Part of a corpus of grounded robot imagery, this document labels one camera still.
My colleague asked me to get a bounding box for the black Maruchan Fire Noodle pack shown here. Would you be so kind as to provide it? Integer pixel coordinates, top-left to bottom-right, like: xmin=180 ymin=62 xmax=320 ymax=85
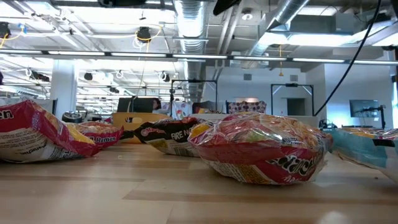
xmin=119 ymin=116 xmax=203 ymax=158

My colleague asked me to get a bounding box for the red Maruchan Roast Beef pack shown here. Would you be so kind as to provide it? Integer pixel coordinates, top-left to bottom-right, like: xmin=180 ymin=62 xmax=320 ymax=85
xmin=0 ymin=99 xmax=102 ymax=164
xmin=187 ymin=111 xmax=334 ymax=187
xmin=73 ymin=120 xmax=124 ymax=149

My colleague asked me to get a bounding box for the blue Maruchan ramen pack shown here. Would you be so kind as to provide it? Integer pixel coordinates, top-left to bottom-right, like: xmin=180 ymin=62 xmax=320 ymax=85
xmin=323 ymin=126 xmax=398 ymax=184

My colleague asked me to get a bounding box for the linear ceiling light strip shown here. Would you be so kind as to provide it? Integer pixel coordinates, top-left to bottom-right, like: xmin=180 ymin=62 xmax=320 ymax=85
xmin=0 ymin=49 xmax=398 ymax=66

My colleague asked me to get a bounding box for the black ceiling device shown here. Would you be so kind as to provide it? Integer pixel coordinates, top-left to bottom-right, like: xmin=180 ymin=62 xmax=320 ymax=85
xmin=136 ymin=26 xmax=152 ymax=44

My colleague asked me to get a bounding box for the purple patterned fabric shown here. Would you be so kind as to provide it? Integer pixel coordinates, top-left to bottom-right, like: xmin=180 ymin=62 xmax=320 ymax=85
xmin=226 ymin=100 xmax=267 ymax=114

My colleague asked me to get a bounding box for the colourful printed white fabric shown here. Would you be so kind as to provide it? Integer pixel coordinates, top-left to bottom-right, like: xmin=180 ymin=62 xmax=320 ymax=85
xmin=161 ymin=101 xmax=193 ymax=121

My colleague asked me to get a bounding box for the black computer monitor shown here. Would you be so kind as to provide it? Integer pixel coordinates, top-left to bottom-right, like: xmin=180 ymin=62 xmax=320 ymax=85
xmin=117 ymin=97 xmax=155 ymax=113

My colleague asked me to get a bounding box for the yellow plastic bin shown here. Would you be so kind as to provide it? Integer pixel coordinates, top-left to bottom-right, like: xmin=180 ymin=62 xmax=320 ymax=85
xmin=111 ymin=111 xmax=170 ymax=144

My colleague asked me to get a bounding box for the white square column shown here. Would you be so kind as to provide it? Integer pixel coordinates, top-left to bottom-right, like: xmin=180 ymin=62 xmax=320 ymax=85
xmin=50 ymin=58 xmax=78 ymax=121

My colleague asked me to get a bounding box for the black round container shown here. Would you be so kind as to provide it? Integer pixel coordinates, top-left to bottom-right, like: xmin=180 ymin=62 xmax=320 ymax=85
xmin=61 ymin=111 xmax=83 ymax=124

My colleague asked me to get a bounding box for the silver ventilation duct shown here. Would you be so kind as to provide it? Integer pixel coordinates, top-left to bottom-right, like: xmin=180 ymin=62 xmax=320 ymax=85
xmin=241 ymin=0 xmax=312 ymax=71
xmin=173 ymin=0 xmax=208 ymax=103

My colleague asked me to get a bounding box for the black gantry frame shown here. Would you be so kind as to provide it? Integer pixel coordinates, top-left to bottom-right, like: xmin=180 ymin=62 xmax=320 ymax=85
xmin=270 ymin=83 xmax=315 ymax=116
xmin=170 ymin=79 xmax=218 ymax=118

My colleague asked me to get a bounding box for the long black arm cable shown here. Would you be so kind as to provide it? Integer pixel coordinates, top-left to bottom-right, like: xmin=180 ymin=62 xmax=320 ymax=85
xmin=313 ymin=0 xmax=382 ymax=117

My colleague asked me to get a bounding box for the wall monitor on arm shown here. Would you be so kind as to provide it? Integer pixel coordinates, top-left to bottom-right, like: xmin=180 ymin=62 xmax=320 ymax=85
xmin=349 ymin=99 xmax=381 ymax=118

